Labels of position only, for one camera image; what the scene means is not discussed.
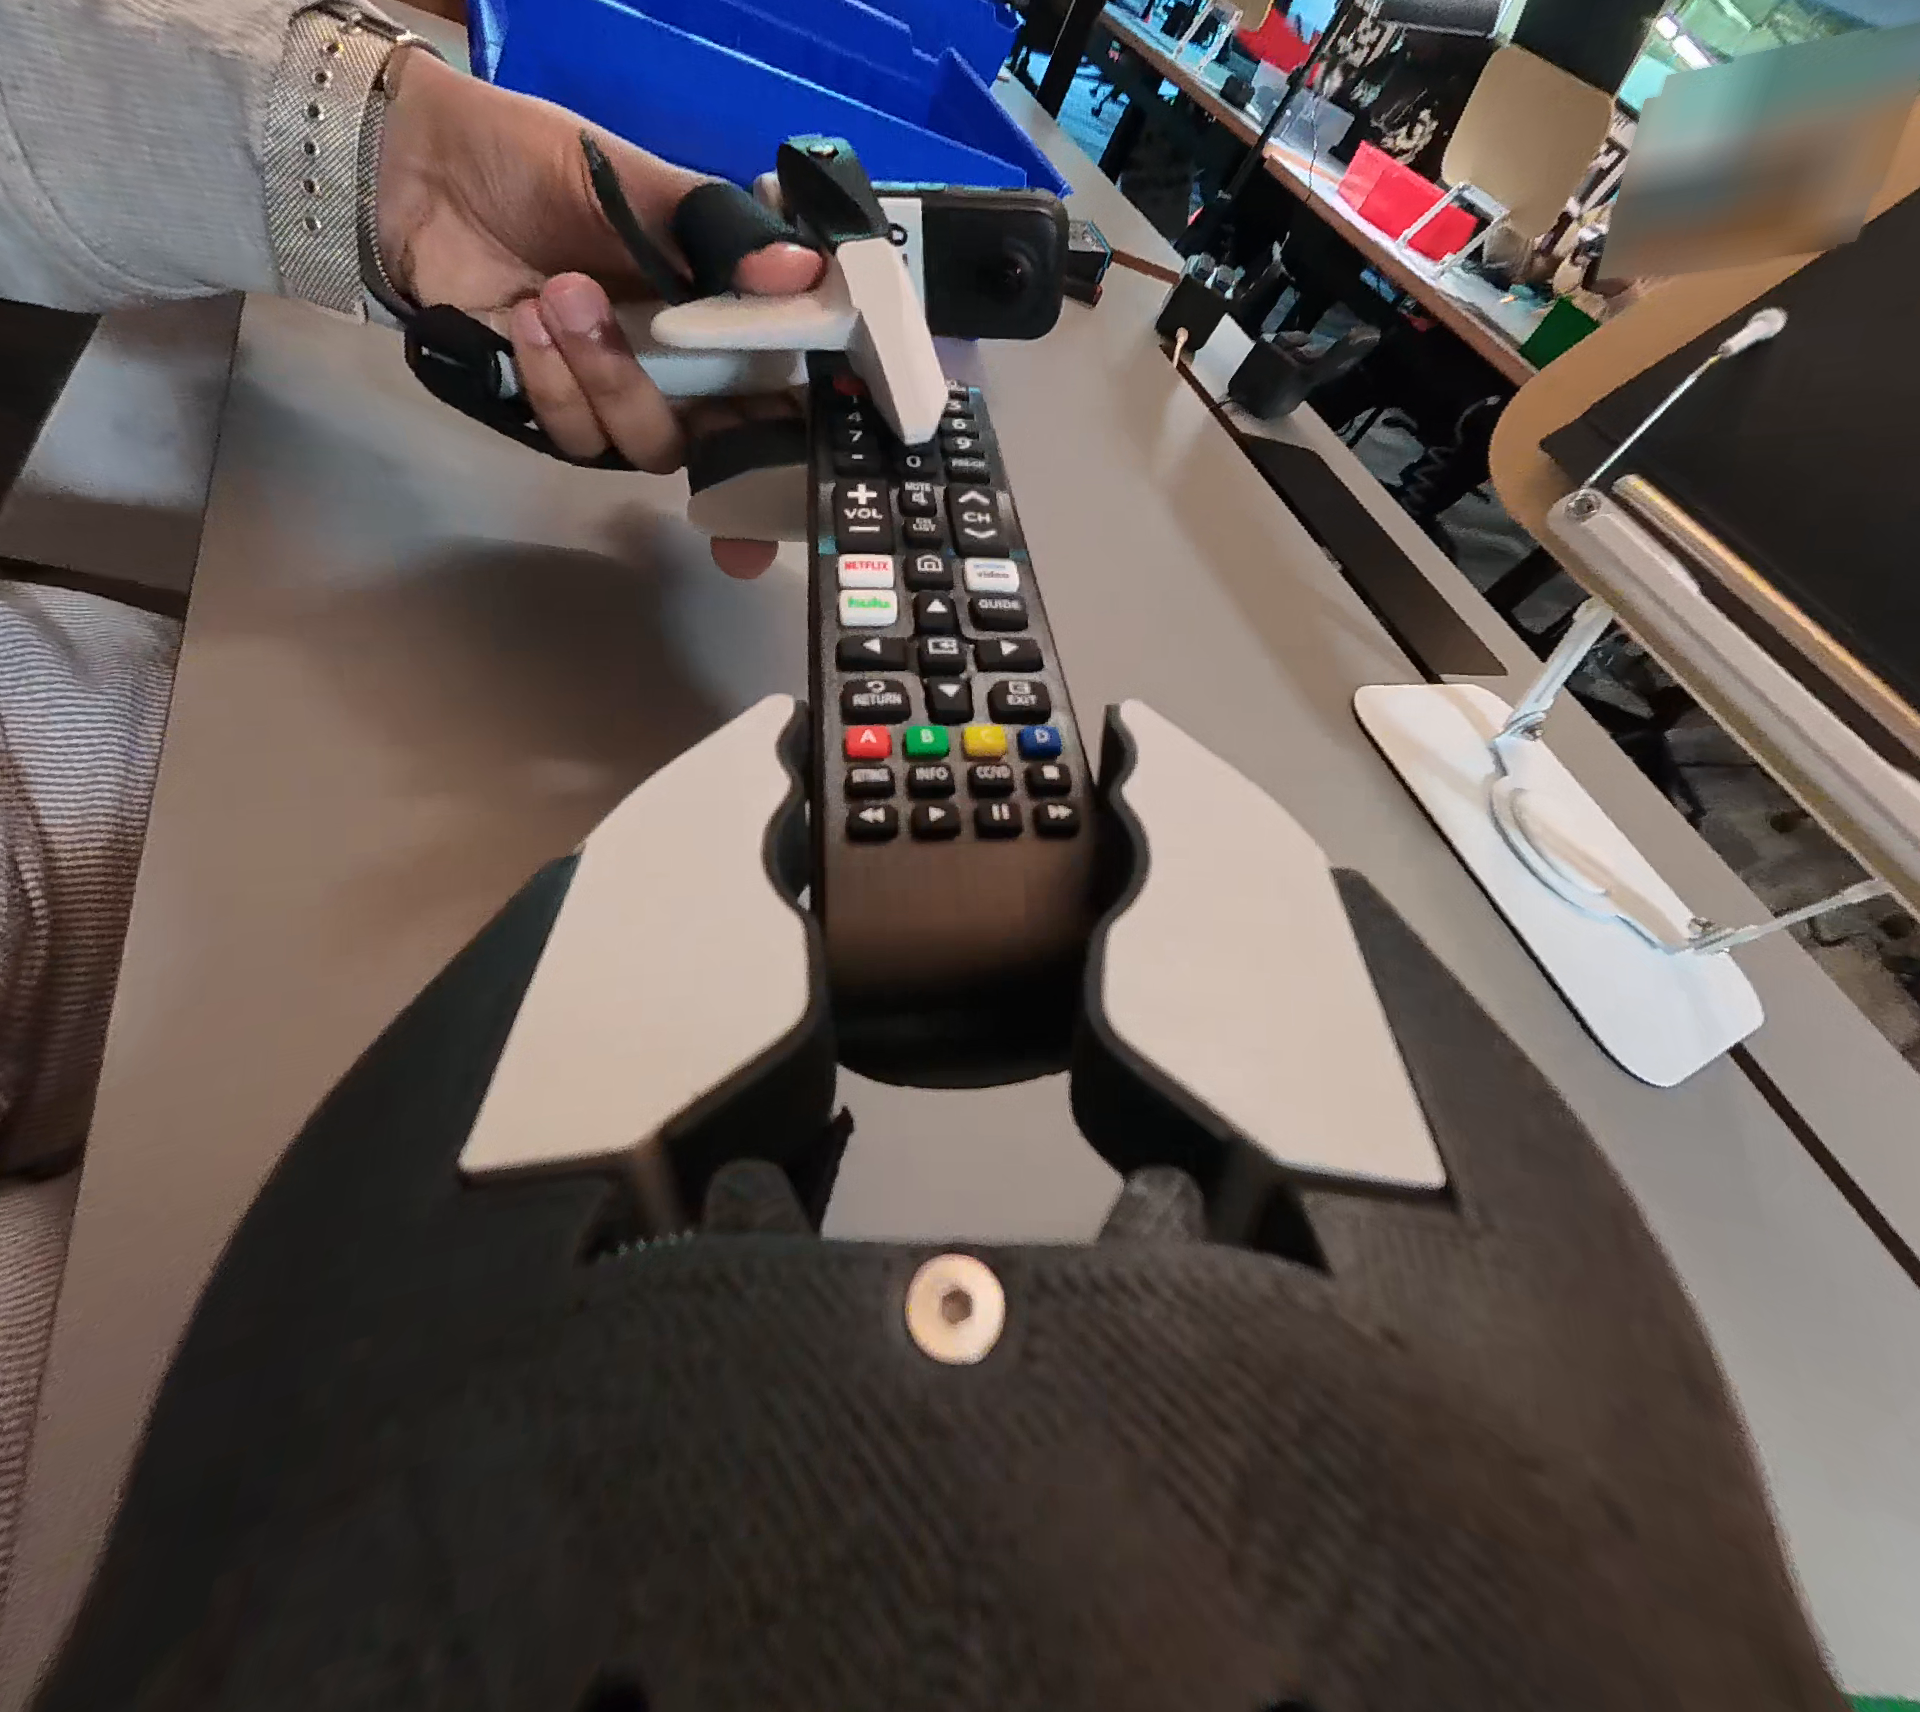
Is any green plastic bin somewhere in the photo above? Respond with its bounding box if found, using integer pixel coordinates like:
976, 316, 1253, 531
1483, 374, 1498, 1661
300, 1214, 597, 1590
1514, 294, 1600, 372

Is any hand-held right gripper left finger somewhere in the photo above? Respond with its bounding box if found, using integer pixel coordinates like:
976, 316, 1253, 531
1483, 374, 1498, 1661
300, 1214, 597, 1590
455, 692, 841, 1191

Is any white metal panel stand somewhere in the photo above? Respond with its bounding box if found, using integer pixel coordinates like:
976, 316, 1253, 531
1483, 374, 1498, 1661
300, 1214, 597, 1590
1354, 309, 1896, 1092

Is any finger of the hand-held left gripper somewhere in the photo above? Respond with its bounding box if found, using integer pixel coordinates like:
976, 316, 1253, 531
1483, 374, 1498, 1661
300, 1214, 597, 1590
829, 234, 955, 451

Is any person's left forearm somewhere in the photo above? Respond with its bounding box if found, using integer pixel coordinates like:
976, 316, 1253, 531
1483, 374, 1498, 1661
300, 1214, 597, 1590
0, 0, 392, 316

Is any black charger box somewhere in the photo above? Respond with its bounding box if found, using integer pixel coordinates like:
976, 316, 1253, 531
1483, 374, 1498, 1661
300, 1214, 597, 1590
1155, 254, 1249, 352

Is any person's left hand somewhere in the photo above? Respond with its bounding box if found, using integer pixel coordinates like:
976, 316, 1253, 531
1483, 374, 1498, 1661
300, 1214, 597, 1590
367, 47, 830, 584

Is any black desk mat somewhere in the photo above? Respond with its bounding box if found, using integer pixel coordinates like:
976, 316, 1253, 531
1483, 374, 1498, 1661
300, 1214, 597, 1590
1237, 429, 1511, 680

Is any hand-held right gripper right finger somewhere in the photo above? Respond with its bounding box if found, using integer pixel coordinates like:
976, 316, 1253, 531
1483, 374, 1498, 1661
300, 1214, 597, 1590
1068, 699, 1452, 1235

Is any red plastic bin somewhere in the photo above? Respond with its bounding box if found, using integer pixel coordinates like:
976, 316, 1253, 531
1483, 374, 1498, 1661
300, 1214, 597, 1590
1335, 140, 1481, 262

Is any black charging dock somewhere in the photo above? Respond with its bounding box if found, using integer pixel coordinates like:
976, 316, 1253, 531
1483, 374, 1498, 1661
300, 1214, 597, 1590
1226, 321, 1383, 425

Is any blue labelled plastic bin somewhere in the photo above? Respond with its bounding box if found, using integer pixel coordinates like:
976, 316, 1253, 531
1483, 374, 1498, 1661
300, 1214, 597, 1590
465, 0, 1075, 202

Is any black remote control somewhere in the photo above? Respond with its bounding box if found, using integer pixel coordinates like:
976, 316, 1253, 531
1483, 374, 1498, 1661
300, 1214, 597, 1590
807, 369, 1104, 1092

